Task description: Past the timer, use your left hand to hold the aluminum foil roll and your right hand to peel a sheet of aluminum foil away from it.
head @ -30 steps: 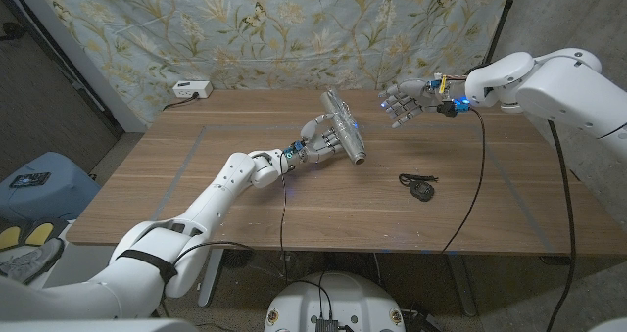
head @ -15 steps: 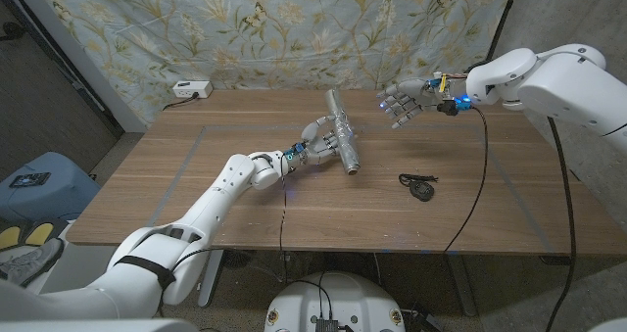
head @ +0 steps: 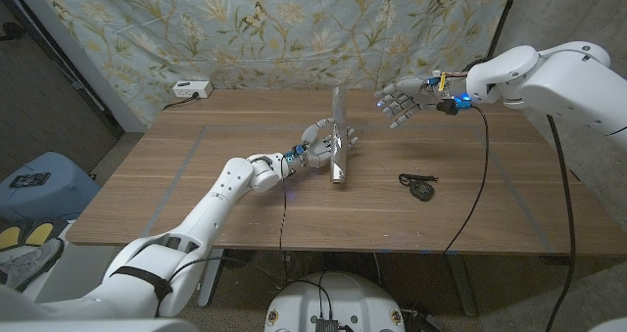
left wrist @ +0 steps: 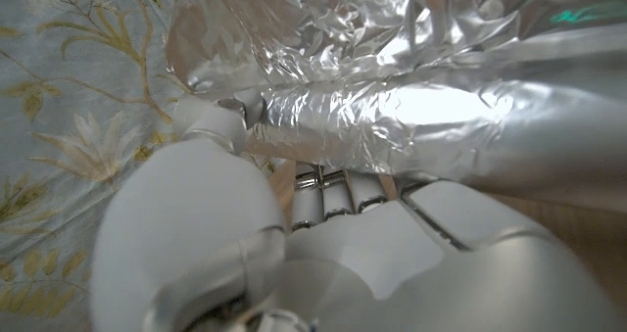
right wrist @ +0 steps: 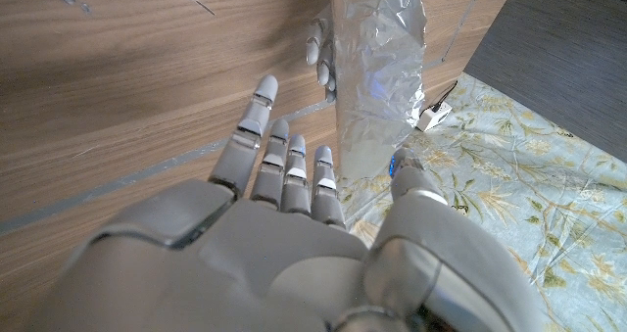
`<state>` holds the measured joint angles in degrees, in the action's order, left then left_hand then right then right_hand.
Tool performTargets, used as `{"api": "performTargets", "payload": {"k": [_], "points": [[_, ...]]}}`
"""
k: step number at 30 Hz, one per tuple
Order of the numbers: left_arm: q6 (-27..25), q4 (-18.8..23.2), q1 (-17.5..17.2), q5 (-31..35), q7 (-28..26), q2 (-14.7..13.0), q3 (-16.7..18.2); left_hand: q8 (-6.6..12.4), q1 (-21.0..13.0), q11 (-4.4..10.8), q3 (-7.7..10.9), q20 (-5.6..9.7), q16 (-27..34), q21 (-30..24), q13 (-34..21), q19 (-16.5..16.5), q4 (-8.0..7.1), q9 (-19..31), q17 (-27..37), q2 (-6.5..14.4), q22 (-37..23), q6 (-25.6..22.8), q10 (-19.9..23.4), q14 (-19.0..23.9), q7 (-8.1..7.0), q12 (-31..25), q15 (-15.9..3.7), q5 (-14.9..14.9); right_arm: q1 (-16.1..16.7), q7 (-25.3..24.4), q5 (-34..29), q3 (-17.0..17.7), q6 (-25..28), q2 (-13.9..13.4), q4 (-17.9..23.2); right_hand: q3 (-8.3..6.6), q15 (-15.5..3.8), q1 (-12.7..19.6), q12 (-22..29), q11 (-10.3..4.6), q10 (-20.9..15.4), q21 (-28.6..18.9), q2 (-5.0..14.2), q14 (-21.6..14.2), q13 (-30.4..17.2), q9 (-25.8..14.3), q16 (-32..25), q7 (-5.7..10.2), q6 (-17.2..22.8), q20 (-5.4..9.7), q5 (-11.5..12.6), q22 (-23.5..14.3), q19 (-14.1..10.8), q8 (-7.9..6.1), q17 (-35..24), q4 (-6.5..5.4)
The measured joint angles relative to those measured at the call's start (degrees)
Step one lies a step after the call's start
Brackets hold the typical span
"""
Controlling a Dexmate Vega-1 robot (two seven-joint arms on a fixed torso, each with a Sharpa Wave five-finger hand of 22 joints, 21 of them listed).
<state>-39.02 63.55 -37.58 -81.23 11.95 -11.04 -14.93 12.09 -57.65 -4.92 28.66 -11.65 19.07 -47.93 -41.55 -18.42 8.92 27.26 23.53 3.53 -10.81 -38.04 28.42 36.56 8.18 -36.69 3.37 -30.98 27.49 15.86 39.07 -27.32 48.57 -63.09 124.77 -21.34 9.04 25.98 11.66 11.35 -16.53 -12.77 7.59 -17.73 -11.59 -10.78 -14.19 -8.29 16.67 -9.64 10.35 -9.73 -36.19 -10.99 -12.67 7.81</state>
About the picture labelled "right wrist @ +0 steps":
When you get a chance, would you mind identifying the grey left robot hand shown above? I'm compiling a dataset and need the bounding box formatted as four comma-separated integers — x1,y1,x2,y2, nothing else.
306,16,339,104

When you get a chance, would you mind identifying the floral printed backdrop cloth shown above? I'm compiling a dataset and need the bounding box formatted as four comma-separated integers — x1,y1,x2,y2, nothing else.
337,71,627,332

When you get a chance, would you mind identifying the aluminum foil roll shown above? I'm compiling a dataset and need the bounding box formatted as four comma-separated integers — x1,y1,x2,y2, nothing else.
330,0,427,181

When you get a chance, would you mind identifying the black outlet power cord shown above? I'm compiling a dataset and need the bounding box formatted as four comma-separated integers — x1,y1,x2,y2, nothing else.
430,79,459,113

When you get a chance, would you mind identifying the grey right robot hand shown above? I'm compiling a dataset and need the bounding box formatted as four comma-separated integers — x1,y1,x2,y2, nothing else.
28,74,550,332

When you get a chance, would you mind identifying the white power outlet box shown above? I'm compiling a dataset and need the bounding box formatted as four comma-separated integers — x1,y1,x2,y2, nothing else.
415,101,453,133

